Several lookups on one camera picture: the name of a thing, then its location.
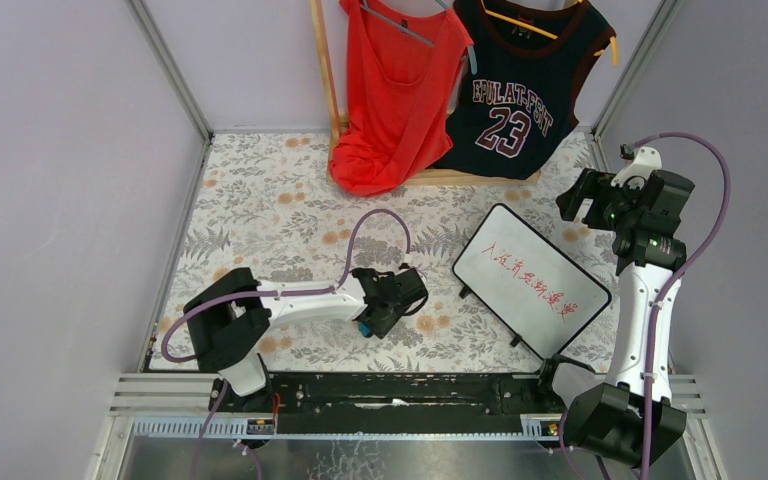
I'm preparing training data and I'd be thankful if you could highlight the aluminium frame post right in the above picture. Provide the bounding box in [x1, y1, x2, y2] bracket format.
[591, 1, 683, 143]

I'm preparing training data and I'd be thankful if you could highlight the aluminium frame post left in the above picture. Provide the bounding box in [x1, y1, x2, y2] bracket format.
[124, 0, 213, 143]

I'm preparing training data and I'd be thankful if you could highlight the grey clothes hanger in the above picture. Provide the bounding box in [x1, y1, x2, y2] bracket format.
[360, 0, 478, 74]

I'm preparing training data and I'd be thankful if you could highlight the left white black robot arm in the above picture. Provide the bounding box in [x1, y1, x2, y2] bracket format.
[183, 267, 429, 396]

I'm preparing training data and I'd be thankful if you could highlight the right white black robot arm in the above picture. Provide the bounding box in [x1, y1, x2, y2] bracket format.
[539, 168, 695, 471]

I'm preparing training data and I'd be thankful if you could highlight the aluminium frame post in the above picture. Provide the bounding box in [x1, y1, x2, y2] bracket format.
[591, 1, 683, 143]
[124, 0, 213, 143]

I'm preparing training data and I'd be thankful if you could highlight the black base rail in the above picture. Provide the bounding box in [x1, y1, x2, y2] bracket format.
[208, 372, 564, 421]

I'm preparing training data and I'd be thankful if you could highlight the red tank top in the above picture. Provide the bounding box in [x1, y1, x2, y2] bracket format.
[330, 1, 473, 197]

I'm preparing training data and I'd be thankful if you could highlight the purple cable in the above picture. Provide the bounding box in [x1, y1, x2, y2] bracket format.
[160, 208, 415, 480]
[559, 131, 732, 480]

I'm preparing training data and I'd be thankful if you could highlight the yellow clothes hanger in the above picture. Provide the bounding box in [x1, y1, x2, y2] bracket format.
[480, 0, 620, 67]

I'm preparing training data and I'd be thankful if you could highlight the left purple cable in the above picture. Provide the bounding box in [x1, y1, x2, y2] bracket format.
[160, 208, 415, 480]

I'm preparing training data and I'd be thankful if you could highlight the navy basketball jersey 23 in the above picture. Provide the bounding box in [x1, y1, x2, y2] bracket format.
[435, 1, 616, 180]

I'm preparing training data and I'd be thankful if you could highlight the white whiteboard black frame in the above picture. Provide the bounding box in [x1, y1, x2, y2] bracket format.
[452, 203, 612, 358]

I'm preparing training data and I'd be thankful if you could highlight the grey slotted cable duct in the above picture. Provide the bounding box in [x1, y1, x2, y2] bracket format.
[130, 415, 561, 442]

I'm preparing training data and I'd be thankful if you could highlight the wooden clothes rack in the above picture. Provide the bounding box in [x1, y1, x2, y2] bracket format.
[309, 0, 541, 186]

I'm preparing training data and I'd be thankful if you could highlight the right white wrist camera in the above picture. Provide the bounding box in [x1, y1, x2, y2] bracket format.
[611, 144, 662, 187]

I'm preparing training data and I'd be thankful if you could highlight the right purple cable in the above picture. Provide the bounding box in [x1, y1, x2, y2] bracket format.
[559, 131, 732, 480]

